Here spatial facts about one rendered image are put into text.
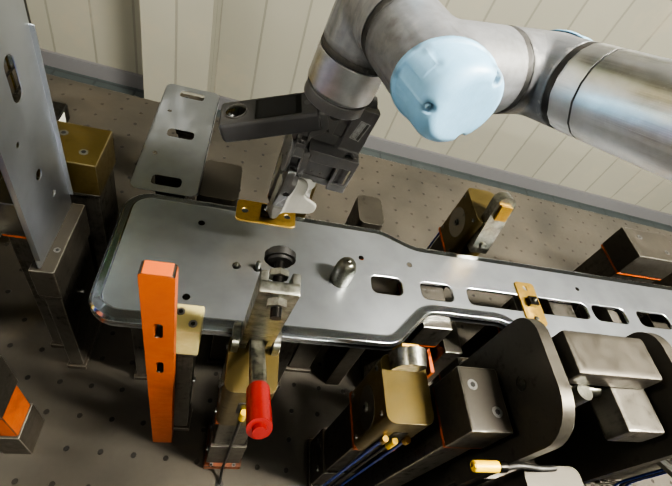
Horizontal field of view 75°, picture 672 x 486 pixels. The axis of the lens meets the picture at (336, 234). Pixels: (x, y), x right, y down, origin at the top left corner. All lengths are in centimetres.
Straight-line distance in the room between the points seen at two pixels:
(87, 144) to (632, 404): 75
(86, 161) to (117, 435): 44
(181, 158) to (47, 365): 42
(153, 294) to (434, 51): 30
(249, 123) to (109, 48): 219
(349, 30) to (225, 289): 37
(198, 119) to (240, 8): 151
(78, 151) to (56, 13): 202
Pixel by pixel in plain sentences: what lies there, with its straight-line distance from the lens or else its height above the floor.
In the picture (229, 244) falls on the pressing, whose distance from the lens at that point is 66.
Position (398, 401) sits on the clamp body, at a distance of 53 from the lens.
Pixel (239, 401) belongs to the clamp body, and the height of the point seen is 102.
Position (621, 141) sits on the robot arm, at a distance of 39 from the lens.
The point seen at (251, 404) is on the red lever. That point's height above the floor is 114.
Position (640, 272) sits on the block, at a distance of 113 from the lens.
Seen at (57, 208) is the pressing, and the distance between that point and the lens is 67.
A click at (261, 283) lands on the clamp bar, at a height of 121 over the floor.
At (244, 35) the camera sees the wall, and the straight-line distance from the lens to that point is 239.
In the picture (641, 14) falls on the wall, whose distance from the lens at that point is 266.
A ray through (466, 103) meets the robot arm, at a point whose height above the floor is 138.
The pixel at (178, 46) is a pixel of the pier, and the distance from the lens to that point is 226.
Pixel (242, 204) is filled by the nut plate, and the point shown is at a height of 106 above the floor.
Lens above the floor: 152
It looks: 47 degrees down
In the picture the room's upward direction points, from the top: 24 degrees clockwise
